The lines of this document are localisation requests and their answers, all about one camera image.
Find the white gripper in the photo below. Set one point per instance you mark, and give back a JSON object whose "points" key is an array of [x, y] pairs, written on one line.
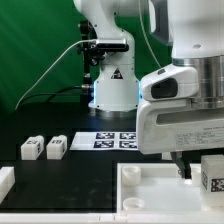
{"points": [[168, 120]]}

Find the white square table top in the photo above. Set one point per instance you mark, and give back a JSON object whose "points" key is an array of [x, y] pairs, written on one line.
{"points": [[159, 188]]}

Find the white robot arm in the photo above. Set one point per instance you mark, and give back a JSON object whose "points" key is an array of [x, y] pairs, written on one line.
{"points": [[193, 28]]}

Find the white sheet with tags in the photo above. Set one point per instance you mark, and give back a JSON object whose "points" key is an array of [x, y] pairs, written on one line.
{"points": [[100, 141]]}

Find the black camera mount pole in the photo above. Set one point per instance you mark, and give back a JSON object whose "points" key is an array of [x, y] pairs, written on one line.
{"points": [[91, 57]]}

